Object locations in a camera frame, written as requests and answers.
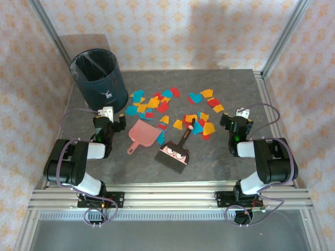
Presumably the pink plastic dustpan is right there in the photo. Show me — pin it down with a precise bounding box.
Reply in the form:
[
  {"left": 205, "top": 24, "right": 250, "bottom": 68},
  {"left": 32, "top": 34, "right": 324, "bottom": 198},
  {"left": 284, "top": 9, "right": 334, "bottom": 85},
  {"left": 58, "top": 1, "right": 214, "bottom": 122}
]
[{"left": 127, "top": 119, "right": 163, "bottom": 155}]

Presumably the black cartoon face hand brush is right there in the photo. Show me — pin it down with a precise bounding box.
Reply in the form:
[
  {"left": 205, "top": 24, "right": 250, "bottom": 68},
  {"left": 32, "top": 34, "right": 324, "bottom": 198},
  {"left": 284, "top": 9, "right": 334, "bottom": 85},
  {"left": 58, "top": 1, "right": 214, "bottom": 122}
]
[{"left": 153, "top": 117, "right": 197, "bottom": 175}]

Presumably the dark blue waste bin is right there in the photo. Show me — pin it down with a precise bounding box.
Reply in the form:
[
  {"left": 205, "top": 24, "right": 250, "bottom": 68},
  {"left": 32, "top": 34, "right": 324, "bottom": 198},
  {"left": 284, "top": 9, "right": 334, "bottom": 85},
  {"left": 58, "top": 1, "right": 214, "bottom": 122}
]
[{"left": 69, "top": 48, "right": 129, "bottom": 116}]

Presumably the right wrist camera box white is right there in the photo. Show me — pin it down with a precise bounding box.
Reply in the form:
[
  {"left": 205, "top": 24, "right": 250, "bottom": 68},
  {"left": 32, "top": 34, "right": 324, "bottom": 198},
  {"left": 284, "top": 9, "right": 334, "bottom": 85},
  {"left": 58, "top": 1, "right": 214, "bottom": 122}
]
[{"left": 235, "top": 108, "right": 251, "bottom": 119}]

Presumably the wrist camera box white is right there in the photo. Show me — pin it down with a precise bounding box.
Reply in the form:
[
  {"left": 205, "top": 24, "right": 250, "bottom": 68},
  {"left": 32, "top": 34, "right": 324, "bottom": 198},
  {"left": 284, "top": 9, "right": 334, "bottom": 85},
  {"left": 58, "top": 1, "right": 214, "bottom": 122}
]
[
  {"left": 235, "top": 108, "right": 251, "bottom": 119},
  {"left": 100, "top": 106, "right": 115, "bottom": 123}
]

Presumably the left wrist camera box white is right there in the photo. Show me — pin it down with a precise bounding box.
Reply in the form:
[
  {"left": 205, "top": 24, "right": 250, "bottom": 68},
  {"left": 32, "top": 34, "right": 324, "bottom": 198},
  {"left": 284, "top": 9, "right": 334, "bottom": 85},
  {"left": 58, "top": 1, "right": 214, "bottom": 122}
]
[{"left": 100, "top": 106, "right": 115, "bottom": 123}]

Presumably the aluminium side rail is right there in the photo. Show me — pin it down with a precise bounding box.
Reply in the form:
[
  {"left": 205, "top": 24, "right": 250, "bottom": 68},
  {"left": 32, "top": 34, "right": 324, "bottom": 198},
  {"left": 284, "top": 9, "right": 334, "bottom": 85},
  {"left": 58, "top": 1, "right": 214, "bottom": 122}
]
[{"left": 253, "top": 70, "right": 299, "bottom": 189}]

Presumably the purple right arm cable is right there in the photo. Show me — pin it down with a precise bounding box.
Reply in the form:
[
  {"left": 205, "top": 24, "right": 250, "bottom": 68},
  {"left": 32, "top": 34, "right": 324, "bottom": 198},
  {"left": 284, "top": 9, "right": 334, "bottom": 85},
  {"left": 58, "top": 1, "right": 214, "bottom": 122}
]
[{"left": 225, "top": 103, "right": 298, "bottom": 227}]

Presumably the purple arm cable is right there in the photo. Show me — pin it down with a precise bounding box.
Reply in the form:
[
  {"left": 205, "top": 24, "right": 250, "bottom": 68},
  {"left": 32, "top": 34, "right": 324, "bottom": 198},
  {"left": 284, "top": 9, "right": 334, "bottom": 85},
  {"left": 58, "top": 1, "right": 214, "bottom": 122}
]
[
  {"left": 225, "top": 103, "right": 298, "bottom": 227},
  {"left": 56, "top": 107, "right": 118, "bottom": 227}
]

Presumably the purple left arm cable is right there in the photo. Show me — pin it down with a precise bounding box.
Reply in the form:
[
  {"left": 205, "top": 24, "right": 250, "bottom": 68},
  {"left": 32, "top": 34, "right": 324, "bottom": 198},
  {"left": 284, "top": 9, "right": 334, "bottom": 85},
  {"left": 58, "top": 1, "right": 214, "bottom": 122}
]
[{"left": 56, "top": 107, "right": 118, "bottom": 227}]

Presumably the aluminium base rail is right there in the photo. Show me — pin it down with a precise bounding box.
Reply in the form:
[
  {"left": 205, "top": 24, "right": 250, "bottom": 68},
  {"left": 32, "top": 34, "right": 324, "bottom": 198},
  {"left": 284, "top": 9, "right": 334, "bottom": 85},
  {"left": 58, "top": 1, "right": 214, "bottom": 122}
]
[{"left": 27, "top": 182, "right": 314, "bottom": 211}]

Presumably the aluminium frame post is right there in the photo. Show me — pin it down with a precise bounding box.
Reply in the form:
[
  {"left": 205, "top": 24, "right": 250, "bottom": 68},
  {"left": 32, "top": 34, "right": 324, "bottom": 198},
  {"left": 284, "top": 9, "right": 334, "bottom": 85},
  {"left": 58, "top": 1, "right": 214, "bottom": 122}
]
[
  {"left": 261, "top": 0, "right": 314, "bottom": 78},
  {"left": 28, "top": 0, "right": 73, "bottom": 66}
]

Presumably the slotted grey cable duct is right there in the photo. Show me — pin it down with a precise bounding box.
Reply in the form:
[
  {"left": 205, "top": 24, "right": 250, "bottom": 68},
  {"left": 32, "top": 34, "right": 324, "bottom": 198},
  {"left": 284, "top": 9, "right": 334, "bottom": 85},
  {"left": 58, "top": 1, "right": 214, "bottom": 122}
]
[{"left": 39, "top": 212, "right": 304, "bottom": 221}]

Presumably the aluminium lower frame rail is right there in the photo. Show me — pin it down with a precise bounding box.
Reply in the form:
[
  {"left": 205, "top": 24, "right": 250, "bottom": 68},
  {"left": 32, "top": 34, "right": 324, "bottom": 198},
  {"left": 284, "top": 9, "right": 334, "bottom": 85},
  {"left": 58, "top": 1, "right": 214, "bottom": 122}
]
[
  {"left": 299, "top": 209, "right": 324, "bottom": 251},
  {"left": 14, "top": 209, "right": 40, "bottom": 251}
]

